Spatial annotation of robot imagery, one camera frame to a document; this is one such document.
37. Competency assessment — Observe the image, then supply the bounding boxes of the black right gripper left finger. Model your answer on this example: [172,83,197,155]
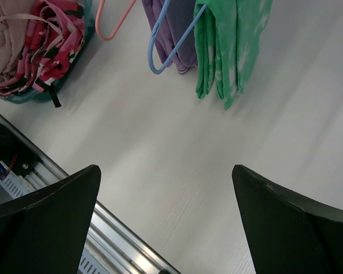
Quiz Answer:
[0,165,101,273]

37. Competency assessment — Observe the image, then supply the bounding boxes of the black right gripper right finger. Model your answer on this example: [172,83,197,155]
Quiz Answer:
[232,164,343,273]

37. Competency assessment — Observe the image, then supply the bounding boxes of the pink wire hanger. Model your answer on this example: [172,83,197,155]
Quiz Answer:
[95,0,136,42]

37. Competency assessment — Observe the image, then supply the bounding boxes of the purple trousers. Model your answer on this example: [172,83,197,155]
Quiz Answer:
[141,0,198,75]

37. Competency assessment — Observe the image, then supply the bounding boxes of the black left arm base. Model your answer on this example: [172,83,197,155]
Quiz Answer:
[0,124,39,182]

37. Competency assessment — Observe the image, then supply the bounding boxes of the pink camouflage trousers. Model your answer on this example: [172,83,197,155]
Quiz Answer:
[0,1,85,107]

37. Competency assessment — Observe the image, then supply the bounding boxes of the green tie-dye trousers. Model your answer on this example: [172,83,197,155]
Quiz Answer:
[194,0,273,109]

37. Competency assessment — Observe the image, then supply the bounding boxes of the teal plastic laundry basket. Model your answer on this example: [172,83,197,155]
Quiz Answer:
[0,0,95,104]

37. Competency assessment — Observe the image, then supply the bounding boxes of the pale pink garment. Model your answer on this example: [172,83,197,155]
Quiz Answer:
[0,0,43,83]

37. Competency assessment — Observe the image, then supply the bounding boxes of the perforated grey cable tray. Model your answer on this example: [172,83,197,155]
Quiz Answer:
[0,161,109,273]

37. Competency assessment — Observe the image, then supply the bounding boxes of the aluminium front rail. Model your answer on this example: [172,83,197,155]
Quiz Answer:
[0,114,178,273]

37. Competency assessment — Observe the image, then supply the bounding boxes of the blue wire hanger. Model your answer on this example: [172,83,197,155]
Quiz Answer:
[143,1,207,75]

